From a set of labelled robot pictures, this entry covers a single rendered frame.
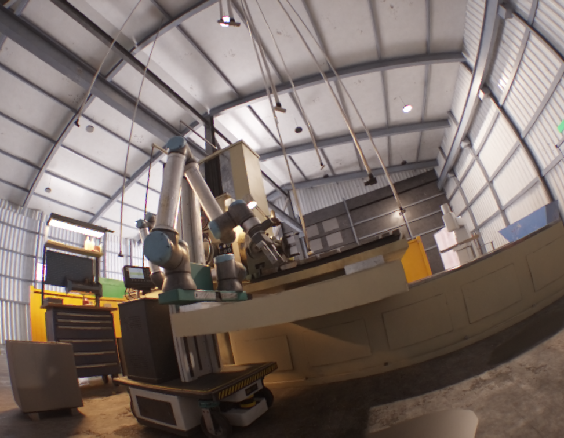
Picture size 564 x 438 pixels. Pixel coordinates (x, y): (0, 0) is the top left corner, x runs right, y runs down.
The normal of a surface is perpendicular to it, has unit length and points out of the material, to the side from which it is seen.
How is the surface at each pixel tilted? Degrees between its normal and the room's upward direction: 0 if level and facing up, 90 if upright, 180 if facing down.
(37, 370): 90
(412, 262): 90
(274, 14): 169
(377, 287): 90
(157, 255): 95
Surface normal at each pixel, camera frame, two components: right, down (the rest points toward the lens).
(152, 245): 0.00, -0.29
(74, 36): 0.37, 0.83
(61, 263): 0.88, -0.33
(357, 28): 0.03, 0.96
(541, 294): -0.39, -0.26
